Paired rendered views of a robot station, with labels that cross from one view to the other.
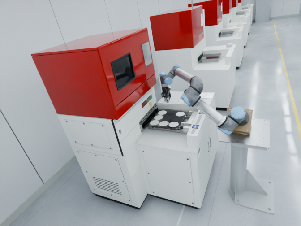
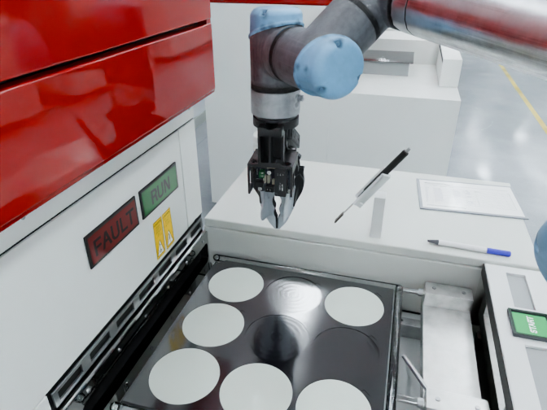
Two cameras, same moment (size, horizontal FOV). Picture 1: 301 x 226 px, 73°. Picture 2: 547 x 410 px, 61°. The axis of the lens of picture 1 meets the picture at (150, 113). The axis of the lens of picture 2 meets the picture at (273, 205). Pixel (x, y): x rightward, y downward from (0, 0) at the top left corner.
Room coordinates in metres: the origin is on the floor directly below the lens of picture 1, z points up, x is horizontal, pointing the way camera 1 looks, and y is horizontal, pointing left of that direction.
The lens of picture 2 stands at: (1.40, -0.03, 1.43)
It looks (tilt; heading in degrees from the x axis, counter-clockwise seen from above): 29 degrees down; 345
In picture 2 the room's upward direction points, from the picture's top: straight up
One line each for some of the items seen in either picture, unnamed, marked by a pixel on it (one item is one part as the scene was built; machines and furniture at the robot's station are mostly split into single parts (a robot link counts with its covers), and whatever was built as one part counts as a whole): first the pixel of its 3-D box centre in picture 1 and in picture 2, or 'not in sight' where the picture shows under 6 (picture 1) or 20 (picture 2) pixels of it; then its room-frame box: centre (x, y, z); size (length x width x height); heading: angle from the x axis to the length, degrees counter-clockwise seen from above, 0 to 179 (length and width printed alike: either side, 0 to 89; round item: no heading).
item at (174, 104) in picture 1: (186, 102); (365, 226); (2.20, -0.45, 0.89); 0.62 x 0.35 x 0.14; 59
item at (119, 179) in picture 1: (125, 155); not in sight; (2.04, 0.41, 0.41); 0.82 x 0.71 x 0.82; 149
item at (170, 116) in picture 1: (167, 118); (277, 338); (1.92, -0.17, 0.90); 0.34 x 0.34 x 0.01; 59
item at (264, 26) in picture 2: (163, 77); (277, 49); (2.06, -0.21, 1.31); 0.09 x 0.08 x 0.11; 15
